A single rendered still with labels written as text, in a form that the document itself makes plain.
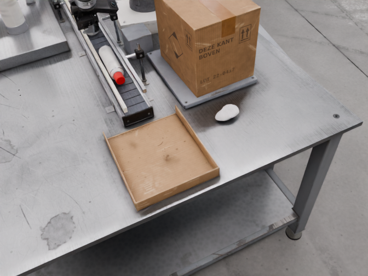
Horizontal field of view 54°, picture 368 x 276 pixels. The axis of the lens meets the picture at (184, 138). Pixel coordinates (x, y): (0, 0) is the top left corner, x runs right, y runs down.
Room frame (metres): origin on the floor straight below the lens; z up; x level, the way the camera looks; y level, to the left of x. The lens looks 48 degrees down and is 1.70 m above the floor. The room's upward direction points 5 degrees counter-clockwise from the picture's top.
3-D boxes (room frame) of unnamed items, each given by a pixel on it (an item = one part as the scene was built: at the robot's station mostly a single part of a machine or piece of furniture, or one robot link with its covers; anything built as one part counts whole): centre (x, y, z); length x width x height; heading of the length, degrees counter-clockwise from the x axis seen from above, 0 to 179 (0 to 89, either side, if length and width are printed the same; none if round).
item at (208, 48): (1.12, -0.11, 0.99); 0.30 x 0.24 x 0.27; 24
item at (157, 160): (0.71, 0.08, 0.85); 0.30 x 0.26 x 0.04; 22
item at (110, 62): (1.10, 0.24, 0.91); 0.20 x 0.05 x 0.05; 21
